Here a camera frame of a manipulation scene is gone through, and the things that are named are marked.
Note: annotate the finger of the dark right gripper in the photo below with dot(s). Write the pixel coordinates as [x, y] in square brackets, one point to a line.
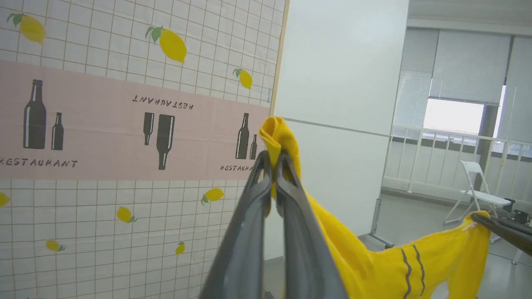
[511, 226]
[517, 241]

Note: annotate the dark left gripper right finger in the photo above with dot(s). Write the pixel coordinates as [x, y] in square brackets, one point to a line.
[303, 241]

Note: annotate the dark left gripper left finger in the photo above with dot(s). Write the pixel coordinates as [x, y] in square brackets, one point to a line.
[245, 232]

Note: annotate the yellow printed garment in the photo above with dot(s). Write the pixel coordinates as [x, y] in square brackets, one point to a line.
[353, 257]

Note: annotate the small black floor object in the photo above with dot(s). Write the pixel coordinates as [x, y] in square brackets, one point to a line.
[520, 216]

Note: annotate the white folding chair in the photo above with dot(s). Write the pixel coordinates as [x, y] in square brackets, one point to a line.
[490, 198]

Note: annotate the grey metal stand foot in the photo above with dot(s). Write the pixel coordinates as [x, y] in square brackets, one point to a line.
[376, 216]

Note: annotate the white railing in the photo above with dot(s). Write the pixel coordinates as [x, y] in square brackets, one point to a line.
[457, 135]

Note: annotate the lemon print grid sheet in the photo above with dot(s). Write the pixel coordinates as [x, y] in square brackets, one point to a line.
[104, 249]

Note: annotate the narrow grey window blind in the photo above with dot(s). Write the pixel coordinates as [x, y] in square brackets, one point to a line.
[519, 83]
[415, 74]

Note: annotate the wide grey window blind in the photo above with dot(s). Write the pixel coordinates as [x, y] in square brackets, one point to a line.
[469, 66]

